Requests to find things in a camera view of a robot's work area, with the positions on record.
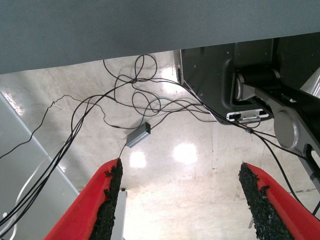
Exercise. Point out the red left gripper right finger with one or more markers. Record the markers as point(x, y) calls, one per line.
point(275, 212)

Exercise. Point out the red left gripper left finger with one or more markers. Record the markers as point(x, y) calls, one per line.
point(85, 212)

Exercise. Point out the silver jointed link arm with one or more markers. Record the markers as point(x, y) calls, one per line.
point(287, 130)

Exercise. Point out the aluminium profile table leg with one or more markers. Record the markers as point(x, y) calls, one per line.
point(15, 175)

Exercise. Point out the grey box with green light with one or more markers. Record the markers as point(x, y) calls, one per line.
point(137, 136)

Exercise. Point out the black cylinder machine part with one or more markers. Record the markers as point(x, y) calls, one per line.
point(257, 77)

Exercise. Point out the dark grey table cloth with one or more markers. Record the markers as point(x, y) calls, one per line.
point(125, 25)

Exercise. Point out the light grey upright post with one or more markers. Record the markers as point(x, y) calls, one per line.
point(120, 217)

